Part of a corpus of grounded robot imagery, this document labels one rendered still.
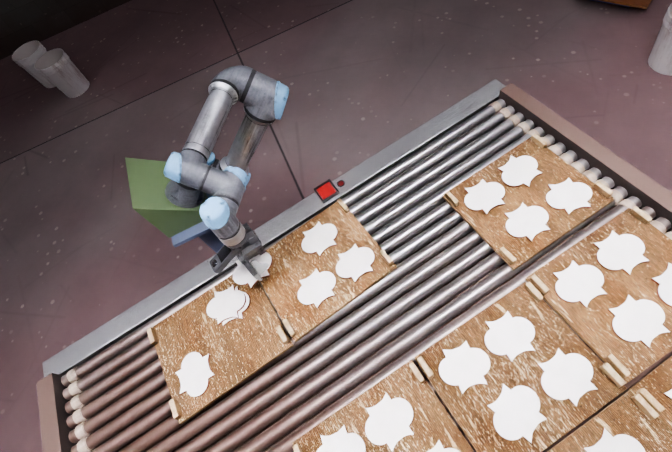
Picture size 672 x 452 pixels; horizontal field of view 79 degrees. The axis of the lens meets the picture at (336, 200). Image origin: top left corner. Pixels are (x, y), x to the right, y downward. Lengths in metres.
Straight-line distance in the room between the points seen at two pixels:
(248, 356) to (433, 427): 0.59
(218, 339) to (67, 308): 1.95
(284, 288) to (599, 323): 0.95
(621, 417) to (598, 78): 2.43
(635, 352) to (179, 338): 1.36
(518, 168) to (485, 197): 0.17
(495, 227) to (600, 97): 1.92
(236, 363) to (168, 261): 1.64
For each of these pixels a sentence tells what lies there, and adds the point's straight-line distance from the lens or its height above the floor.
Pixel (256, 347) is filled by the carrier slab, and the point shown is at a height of 0.94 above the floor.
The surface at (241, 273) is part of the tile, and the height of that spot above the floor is 1.05.
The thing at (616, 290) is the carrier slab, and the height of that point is 0.94.
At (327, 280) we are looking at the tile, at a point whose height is 0.95.
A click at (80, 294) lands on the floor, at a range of 3.31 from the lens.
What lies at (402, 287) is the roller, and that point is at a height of 0.92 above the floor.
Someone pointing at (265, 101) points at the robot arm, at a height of 1.34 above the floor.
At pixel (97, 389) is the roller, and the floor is 0.92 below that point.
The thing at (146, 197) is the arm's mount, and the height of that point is 1.08.
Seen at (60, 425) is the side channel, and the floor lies 0.94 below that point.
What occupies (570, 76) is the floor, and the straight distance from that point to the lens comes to 3.34.
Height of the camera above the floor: 2.22
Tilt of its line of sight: 55 degrees down
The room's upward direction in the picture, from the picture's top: 23 degrees counter-clockwise
